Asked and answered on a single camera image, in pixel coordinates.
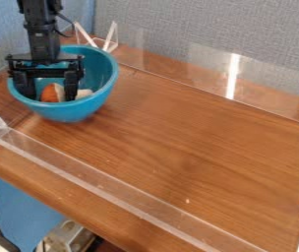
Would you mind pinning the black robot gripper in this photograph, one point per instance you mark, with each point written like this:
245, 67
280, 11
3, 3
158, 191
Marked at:
46, 62

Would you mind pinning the brown and white toy mushroom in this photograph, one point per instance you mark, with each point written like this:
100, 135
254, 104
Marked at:
54, 93

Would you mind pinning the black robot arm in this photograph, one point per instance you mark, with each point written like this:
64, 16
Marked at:
42, 11

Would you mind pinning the blue bowl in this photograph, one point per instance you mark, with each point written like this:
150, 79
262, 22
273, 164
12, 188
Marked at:
94, 91

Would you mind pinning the clear acrylic barrier front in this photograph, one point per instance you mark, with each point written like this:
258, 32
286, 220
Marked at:
183, 225

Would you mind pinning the clear acrylic barrier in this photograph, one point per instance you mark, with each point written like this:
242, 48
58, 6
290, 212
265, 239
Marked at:
264, 85
183, 225

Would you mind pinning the clear acrylic barrier back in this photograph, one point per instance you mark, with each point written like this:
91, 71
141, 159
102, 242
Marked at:
264, 85

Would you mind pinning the white device under table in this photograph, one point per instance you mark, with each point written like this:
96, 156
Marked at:
68, 237

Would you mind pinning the clear acrylic corner bracket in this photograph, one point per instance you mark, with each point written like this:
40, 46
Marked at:
107, 43

